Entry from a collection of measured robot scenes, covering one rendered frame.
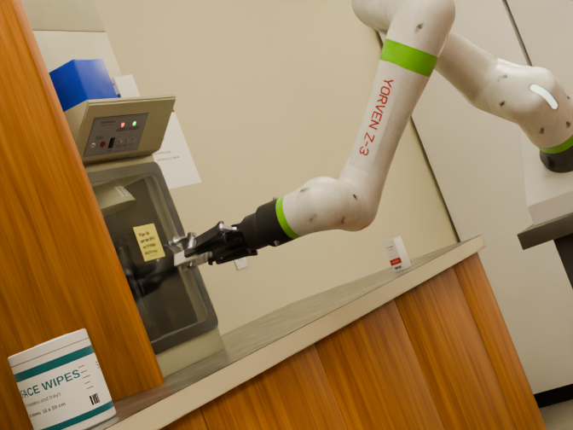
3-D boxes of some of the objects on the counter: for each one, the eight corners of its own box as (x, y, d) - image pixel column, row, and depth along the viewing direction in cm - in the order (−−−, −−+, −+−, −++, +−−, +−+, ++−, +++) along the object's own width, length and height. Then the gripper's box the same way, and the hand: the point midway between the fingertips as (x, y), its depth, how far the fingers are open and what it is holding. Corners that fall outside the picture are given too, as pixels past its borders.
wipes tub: (23, 452, 168) (-10, 363, 169) (75, 427, 180) (43, 343, 180) (83, 432, 162) (49, 339, 163) (133, 407, 174) (101, 321, 174)
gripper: (286, 226, 230) (199, 261, 241) (244, 196, 220) (156, 235, 231) (286, 256, 226) (199, 290, 237) (245, 228, 216) (155, 264, 227)
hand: (190, 258), depth 232 cm, fingers closed, pressing on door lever
